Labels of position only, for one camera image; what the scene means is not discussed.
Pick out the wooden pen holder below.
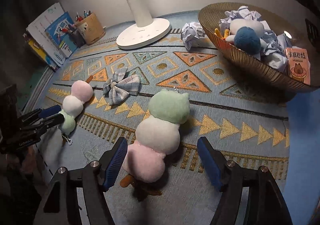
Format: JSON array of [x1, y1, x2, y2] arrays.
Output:
[[75, 13, 105, 45]]

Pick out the bunch of red pens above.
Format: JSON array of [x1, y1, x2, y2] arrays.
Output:
[[60, 25, 77, 34]]

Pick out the small dango plush toy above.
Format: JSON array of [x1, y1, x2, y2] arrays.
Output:
[[60, 76, 95, 145]]

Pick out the plaid fabric bow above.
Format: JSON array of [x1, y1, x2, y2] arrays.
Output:
[[102, 67, 142, 105]]

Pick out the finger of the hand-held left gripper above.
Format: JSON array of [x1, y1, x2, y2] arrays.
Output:
[[24, 114, 67, 136], [21, 105, 62, 122]]

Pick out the leaning books and papers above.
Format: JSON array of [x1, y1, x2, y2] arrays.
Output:
[[26, 2, 67, 65]]

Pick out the yellow book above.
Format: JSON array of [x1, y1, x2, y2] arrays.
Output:
[[24, 34, 59, 72]]

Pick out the black mesh pen holder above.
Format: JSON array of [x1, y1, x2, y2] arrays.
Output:
[[67, 29, 85, 48]]

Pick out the white fan stand base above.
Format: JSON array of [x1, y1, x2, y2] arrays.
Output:
[[116, 0, 172, 50]]

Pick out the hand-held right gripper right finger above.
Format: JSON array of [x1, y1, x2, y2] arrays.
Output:
[[197, 136, 293, 225]]

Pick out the large dango plush toy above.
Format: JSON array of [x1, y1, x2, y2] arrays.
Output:
[[120, 88, 190, 188]]

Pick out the white and blue plush toy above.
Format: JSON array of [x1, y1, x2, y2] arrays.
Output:
[[215, 19, 269, 60]]

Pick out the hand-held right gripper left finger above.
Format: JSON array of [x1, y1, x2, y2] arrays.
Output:
[[34, 136, 128, 225]]

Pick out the small pink cardboard box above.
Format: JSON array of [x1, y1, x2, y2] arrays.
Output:
[[285, 47, 312, 85]]

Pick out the patterned woven mat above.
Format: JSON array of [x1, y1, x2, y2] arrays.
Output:
[[21, 11, 290, 225]]

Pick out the blue book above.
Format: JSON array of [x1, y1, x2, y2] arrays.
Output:
[[45, 12, 78, 59]]

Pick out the dark chair back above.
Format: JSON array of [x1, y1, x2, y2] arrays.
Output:
[[305, 17, 320, 48]]

